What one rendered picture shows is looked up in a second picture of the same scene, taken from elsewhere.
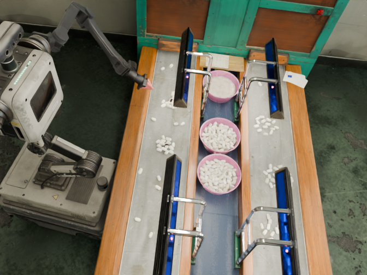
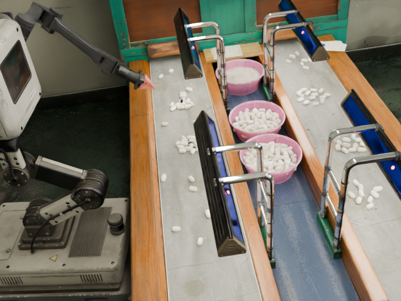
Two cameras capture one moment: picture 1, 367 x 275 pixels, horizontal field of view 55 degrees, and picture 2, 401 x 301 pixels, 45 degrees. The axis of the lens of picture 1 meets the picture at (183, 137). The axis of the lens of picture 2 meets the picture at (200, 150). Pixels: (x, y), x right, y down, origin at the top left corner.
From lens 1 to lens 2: 75 cm
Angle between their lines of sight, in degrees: 17
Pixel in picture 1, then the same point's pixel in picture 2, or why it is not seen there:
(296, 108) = (344, 71)
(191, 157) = not seen: hidden behind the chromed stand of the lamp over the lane
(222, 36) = (223, 20)
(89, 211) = (106, 263)
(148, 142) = (165, 147)
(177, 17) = (163, 9)
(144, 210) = (183, 217)
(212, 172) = not seen: hidden behind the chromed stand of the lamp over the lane
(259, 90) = (289, 67)
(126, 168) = (144, 178)
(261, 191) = (335, 160)
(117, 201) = (142, 214)
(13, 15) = not seen: outside the picture
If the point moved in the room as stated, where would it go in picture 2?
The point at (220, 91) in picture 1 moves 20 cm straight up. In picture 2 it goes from (241, 80) to (240, 46)
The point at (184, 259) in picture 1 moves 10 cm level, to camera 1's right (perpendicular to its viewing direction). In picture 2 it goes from (257, 255) to (286, 252)
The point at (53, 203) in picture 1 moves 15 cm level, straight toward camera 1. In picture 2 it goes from (52, 266) to (73, 285)
